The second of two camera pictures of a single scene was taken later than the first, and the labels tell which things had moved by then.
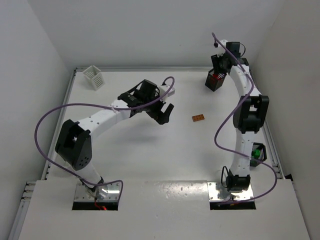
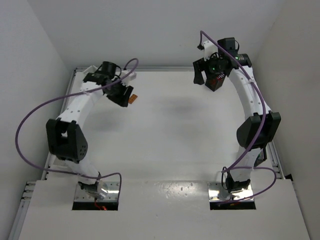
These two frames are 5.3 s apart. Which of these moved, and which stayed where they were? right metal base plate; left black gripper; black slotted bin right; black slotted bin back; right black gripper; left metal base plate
Moved: right black gripper; left black gripper
Stayed: right metal base plate; black slotted bin right; black slotted bin back; left metal base plate
